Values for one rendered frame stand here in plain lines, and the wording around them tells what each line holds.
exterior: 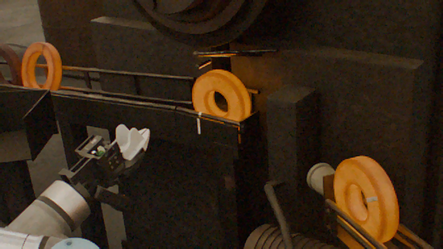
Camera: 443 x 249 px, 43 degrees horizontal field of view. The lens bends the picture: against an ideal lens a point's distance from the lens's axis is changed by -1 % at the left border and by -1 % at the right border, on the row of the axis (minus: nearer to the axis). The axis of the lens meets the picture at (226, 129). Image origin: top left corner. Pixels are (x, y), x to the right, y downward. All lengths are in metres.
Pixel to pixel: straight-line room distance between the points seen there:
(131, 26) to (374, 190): 0.88
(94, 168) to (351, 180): 0.47
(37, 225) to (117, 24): 0.75
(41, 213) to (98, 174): 0.14
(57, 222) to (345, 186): 0.51
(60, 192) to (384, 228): 0.57
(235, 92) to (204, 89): 0.09
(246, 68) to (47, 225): 0.60
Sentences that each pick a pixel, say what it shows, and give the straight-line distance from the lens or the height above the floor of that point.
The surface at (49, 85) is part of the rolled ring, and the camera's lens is 1.87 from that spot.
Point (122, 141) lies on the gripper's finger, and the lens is 1.18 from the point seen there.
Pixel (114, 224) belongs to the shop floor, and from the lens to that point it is 2.31.
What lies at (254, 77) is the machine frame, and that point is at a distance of 1.35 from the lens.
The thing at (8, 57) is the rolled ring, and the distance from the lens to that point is 2.00.
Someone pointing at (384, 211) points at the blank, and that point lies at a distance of 0.96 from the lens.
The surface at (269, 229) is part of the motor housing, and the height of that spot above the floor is 0.53.
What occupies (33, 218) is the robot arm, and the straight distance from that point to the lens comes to 1.05.
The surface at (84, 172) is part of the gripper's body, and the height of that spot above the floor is 0.75.
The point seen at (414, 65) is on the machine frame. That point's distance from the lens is 1.18.
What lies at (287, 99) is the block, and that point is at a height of 0.80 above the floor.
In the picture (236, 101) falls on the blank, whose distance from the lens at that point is 1.31.
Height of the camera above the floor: 1.25
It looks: 25 degrees down
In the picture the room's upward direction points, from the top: 4 degrees counter-clockwise
